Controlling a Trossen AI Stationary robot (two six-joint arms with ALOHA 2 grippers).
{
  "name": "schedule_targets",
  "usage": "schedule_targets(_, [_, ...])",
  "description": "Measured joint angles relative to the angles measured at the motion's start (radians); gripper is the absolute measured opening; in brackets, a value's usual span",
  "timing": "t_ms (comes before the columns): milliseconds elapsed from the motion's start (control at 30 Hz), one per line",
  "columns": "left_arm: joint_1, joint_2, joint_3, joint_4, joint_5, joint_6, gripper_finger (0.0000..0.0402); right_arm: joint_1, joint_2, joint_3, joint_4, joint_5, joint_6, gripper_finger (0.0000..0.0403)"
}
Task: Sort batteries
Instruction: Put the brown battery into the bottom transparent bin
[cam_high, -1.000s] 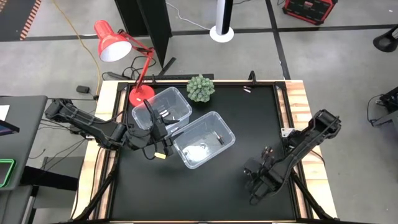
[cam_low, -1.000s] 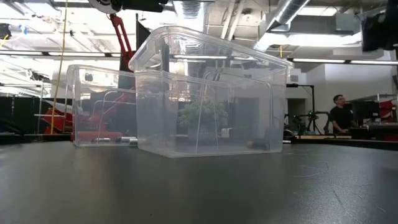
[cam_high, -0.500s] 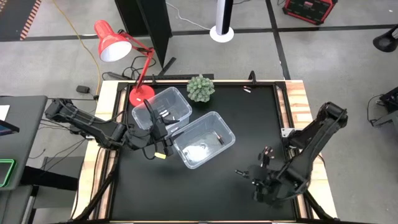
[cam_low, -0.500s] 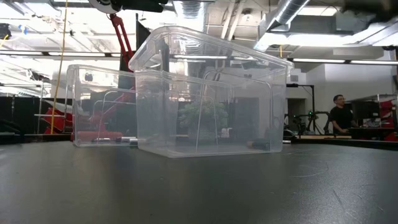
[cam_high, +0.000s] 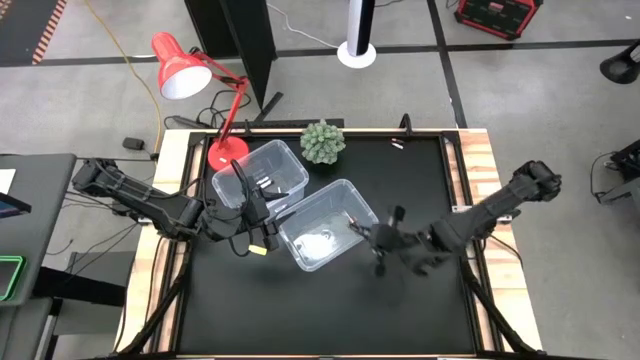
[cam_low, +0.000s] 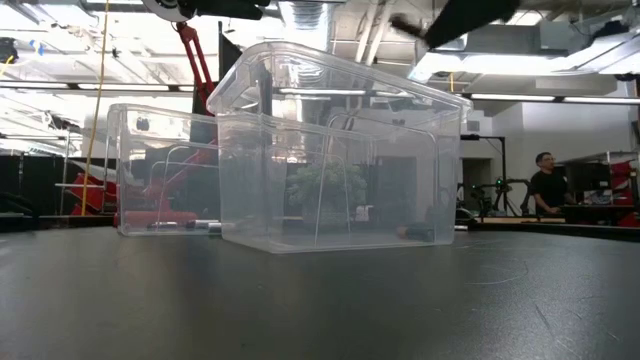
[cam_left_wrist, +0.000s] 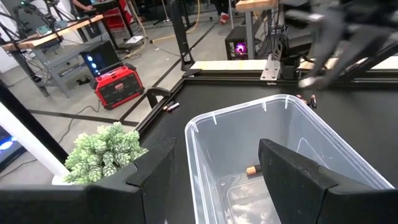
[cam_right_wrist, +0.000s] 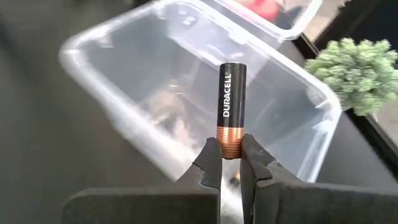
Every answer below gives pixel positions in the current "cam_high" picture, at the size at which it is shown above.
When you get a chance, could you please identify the black table frame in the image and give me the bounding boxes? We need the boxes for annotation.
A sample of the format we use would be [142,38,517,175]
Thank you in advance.
[112,127,546,360]

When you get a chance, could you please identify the clear plastic bin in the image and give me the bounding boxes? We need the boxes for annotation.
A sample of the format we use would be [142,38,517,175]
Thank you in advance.
[210,139,310,225]
[275,178,380,273]

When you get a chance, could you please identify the black mat orange striped edge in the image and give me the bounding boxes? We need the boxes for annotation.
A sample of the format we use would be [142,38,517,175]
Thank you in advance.
[0,0,69,67]

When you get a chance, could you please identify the white black pole stand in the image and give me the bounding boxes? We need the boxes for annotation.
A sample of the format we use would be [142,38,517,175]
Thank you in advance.
[336,0,378,70]

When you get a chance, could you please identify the yellow cable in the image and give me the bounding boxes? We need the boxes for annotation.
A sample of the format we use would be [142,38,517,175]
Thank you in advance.
[82,0,164,156]

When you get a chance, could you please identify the black grey equipment stand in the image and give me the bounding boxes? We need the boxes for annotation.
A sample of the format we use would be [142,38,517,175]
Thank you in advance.
[589,138,640,206]

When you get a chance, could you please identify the black partition panel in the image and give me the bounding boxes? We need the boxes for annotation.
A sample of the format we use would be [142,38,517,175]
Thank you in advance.
[183,0,284,124]

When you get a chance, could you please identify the green succulent in pot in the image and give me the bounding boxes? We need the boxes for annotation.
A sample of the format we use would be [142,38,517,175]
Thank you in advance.
[299,118,347,165]

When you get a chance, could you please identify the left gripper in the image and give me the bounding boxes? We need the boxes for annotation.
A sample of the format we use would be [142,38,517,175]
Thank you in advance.
[232,159,290,252]

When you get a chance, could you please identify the black power strip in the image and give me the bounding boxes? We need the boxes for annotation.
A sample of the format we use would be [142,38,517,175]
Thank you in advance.
[229,118,345,130]

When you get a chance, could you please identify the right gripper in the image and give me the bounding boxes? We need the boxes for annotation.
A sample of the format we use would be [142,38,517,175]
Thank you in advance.
[357,205,431,277]

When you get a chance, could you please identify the red and black case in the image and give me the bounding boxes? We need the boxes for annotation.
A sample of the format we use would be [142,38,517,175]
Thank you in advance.
[453,0,544,42]

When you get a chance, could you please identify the white cable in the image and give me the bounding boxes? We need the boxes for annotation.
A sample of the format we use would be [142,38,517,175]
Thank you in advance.
[266,2,342,50]

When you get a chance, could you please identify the red desk lamp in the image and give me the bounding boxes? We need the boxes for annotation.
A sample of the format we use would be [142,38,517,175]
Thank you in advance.
[150,31,251,172]

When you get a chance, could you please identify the dark tablet device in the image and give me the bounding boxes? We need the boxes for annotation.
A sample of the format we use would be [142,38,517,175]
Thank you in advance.
[0,192,32,220]

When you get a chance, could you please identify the black power cable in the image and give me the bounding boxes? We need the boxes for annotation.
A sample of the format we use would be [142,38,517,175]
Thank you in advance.
[163,89,251,132]

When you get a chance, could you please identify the black round stand base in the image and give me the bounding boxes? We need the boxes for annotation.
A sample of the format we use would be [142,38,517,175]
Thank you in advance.
[598,38,640,85]

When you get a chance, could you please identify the grey desk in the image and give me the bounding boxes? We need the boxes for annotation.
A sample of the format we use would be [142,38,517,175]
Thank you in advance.
[0,153,78,307]

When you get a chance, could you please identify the green framed tablet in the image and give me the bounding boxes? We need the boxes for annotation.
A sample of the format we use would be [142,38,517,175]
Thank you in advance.
[0,254,26,303]

